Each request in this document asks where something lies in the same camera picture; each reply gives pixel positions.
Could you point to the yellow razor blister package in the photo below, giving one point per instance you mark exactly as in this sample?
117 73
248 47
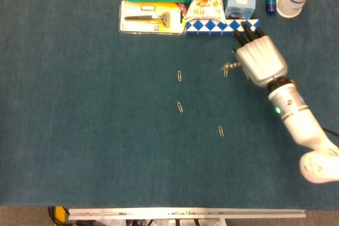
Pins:
137 28

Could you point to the magnetic bead bar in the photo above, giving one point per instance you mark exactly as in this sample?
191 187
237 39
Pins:
234 65

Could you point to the teal felt table cover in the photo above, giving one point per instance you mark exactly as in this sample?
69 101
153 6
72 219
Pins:
106 130

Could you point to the blue white snake puzzle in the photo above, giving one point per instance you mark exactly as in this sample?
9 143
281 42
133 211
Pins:
212 28

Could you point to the white paper cup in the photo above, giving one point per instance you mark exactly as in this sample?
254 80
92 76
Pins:
290 6

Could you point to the aluminium profile rail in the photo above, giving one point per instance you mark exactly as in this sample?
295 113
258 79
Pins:
185 213

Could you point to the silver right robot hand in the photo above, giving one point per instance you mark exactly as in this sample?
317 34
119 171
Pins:
260 59

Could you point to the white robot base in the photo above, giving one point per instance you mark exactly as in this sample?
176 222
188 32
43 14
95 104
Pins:
164 222

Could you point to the black and silver razor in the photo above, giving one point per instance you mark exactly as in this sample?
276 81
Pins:
148 18

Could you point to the light blue cardboard box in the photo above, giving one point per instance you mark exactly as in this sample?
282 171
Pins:
241 5

